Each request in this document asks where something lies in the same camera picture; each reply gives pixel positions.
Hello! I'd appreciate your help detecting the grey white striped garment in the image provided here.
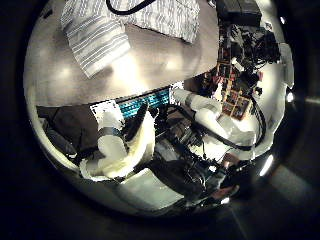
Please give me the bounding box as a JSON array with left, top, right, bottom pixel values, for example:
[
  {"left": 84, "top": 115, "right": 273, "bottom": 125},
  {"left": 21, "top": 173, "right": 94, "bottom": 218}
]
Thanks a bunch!
[{"left": 60, "top": 0, "right": 201, "bottom": 79}]

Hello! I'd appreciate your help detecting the teal keyboard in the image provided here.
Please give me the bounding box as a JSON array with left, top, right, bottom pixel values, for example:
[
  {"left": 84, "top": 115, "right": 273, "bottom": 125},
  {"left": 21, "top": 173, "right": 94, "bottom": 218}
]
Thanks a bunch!
[{"left": 118, "top": 89, "right": 171, "bottom": 119}]

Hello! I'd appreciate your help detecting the white flat panel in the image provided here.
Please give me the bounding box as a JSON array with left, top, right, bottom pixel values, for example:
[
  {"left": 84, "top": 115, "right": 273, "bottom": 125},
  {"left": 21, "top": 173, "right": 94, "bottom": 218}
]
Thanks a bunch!
[{"left": 116, "top": 168, "right": 185, "bottom": 212}]

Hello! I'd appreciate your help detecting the colourful parts shelf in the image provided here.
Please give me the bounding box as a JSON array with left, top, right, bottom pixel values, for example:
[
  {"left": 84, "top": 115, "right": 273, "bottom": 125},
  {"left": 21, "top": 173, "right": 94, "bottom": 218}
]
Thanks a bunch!
[{"left": 215, "top": 58, "right": 252, "bottom": 122}]

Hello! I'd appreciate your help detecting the black box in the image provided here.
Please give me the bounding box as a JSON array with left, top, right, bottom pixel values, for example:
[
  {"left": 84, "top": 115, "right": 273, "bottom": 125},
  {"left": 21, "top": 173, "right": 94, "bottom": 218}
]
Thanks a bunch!
[{"left": 215, "top": 0, "right": 263, "bottom": 28}]

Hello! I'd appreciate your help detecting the thick black cable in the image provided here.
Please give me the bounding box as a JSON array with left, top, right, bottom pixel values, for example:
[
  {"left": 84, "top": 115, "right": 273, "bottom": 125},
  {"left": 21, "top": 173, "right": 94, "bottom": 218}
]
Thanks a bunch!
[{"left": 105, "top": 0, "right": 156, "bottom": 16}]

